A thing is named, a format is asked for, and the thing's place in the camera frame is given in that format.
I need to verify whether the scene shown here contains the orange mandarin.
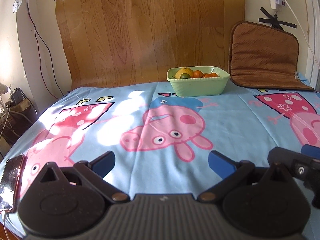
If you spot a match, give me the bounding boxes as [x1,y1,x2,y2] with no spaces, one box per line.
[193,70,204,78]
[203,72,219,77]

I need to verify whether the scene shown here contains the green cherry tomato back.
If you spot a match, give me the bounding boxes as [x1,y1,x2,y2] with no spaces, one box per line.
[180,73,191,79]

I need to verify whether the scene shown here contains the large yellow citrus fruit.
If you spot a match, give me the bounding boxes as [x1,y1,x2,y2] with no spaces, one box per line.
[174,67,194,79]

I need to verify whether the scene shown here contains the blue cartoon pig blanket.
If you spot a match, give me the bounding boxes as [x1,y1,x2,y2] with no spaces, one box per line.
[0,78,320,240]

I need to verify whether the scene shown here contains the smartphone with red case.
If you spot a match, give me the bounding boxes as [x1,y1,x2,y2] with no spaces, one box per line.
[1,154,25,213]

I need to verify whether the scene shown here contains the light green ceramic dish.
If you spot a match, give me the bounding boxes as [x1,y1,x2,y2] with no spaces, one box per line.
[167,66,231,98]

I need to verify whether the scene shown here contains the power adapter clutter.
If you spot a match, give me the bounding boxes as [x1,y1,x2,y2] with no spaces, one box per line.
[1,83,38,146]

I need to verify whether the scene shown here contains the brown seat cushion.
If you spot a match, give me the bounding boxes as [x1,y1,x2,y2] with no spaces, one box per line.
[228,21,313,91]

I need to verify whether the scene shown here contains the black tape cross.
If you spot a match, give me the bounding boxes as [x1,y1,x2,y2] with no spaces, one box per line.
[258,7,297,31]

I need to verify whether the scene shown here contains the wood pattern vinyl sheet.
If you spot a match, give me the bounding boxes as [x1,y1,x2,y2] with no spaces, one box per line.
[55,0,245,89]

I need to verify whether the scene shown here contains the dark wall cable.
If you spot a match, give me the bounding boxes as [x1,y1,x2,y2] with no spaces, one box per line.
[23,0,65,100]

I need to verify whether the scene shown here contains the white cable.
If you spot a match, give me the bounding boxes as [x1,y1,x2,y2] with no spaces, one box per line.
[277,0,320,68]

